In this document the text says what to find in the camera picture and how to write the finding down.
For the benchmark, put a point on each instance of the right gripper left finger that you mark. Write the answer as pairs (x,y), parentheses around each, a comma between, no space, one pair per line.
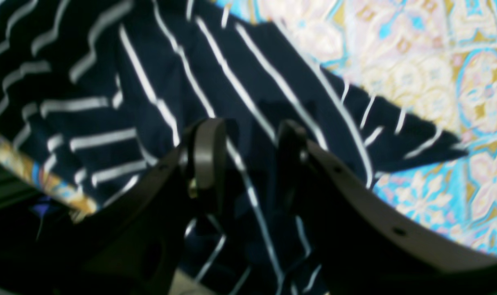
(132,247)

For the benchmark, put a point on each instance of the patterned tile tablecloth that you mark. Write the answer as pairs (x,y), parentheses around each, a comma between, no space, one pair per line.
(433,58)

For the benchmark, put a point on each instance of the navy white striped T-shirt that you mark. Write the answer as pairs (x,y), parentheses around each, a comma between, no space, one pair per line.
(182,64)

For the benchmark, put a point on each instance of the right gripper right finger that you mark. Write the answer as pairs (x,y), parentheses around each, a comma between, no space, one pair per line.
(366,247)

